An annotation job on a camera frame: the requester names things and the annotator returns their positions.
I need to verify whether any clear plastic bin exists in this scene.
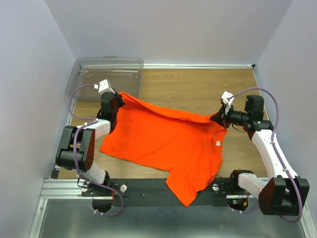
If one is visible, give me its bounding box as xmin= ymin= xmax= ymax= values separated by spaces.
xmin=65 ymin=57 xmax=144 ymax=98

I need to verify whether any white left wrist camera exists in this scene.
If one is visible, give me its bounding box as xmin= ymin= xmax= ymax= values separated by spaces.
xmin=93 ymin=79 xmax=115 ymax=95

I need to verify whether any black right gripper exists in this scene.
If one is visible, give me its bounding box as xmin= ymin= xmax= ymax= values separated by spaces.
xmin=210 ymin=102 xmax=249 ymax=129

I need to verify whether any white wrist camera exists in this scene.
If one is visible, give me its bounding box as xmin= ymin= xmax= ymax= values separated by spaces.
xmin=93 ymin=79 xmax=115 ymax=95
xmin=220 ymin=91 xmax=235 ymax=114

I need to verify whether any orange t shirt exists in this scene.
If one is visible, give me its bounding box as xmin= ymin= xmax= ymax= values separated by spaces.
xmin=100 ymin=93 xmax=227 ymax=206

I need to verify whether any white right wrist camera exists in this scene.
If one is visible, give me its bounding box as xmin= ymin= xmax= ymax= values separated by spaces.
xmin=220 ymin=91 xmax=235 ymax=114

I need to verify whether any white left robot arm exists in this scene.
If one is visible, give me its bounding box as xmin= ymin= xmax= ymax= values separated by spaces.
xmin=55 ymin=91 xmax=125 ymax=196

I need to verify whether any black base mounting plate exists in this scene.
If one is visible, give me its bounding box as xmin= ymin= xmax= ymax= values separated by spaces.
xmin=82 ymin=176 xmax=254 ymax=210

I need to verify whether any aluminium frame rail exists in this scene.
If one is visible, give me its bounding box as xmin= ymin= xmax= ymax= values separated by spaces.
xmin=39 ymin=178 xmax=87 ymax=199

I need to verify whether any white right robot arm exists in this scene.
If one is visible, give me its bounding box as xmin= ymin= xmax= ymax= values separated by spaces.
xmin=211 ymin=91 xmax=310 ymax=223

